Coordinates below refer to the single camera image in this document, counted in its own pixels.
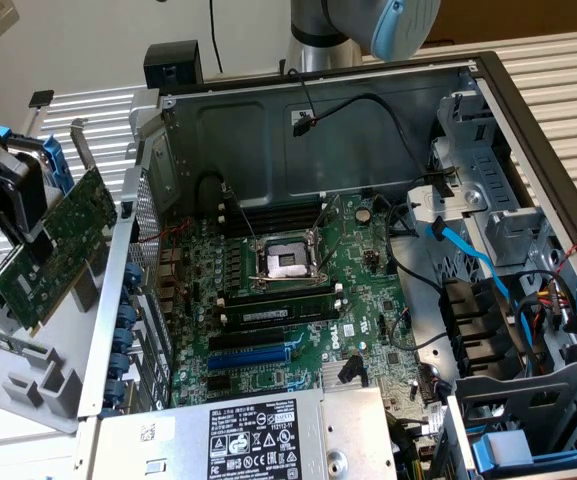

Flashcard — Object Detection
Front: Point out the black box device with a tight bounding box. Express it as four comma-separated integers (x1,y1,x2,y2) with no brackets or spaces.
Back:
143,40,204,94

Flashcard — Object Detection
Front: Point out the hard disk in blue carrier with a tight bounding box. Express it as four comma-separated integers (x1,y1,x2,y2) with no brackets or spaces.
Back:
0,124,75,201

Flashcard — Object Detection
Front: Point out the blue expansion slot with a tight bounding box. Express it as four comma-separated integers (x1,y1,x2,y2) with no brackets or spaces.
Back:
206,344,292,372

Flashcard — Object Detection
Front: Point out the CPU socket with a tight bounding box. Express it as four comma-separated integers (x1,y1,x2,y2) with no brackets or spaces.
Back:
247,232,334,294

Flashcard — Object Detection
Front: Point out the blue disk bay carrier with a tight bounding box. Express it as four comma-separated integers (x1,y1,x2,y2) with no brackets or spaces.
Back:
470,429,577,474

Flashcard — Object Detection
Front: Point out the grey power supply unit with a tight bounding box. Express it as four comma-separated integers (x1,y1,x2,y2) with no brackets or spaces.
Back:
85,384,399,480

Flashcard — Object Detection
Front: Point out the long black expansion slot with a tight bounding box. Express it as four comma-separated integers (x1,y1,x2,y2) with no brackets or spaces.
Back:
208,327,288,352

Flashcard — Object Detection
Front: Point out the blue SATA wire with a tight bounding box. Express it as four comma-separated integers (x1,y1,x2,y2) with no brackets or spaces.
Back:
425,217,537,364

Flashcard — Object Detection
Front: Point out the black angled wire plug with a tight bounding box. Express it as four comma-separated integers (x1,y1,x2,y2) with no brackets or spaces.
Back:
340,353,365,387

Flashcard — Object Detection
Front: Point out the green graphics card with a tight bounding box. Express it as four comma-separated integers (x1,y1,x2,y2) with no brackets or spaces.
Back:
0,118,120,337

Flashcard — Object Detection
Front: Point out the silver chipset heatsink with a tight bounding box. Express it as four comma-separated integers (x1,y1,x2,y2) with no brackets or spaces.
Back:
321,359,369,389

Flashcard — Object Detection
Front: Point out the open grey PC case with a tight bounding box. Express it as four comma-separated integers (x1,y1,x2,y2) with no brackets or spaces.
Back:
75,49,577,480

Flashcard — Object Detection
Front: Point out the black and coloured wire bundle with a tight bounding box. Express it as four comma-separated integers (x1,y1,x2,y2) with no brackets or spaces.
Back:
512,268,577,381

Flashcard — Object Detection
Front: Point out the thin red wire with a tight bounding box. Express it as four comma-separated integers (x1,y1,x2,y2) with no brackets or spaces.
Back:
135,217,194,311

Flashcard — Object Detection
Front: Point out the loose green RAM stick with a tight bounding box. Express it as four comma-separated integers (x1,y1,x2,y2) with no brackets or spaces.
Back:
0,321,50,357

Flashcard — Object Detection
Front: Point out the silver metal drive cage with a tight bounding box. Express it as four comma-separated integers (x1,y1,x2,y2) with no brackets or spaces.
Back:
427,74,569,271

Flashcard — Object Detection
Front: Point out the grey plastic disk bay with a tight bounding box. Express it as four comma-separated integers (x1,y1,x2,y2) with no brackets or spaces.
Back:
447,359,577,480

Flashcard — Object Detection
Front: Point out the empty black RAM slot row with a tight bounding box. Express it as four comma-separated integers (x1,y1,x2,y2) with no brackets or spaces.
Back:
217,197,327,236

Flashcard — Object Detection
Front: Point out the black looped cable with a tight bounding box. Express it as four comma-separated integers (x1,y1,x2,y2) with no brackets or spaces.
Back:
195,169,232,214

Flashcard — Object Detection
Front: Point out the thin metal locking lever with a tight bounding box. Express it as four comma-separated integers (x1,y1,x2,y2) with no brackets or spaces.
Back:
220,184,262,249

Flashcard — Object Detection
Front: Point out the green Dell motherboard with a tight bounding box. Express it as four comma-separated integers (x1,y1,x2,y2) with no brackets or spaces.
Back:
155,192,449,441

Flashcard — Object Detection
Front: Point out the thick yellow-black wire bundle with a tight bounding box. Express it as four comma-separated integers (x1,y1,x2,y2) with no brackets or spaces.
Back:
386,410,444,480

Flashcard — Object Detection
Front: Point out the black power cable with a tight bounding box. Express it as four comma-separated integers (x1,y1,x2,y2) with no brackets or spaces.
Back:
385,197,444,296

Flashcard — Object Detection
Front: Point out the thin black fan wire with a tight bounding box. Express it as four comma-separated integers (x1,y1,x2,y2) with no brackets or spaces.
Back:
389,309,452,351

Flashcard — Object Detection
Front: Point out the black hanging wall cable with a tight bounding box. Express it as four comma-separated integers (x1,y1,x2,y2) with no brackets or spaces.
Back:
207,0,223,74

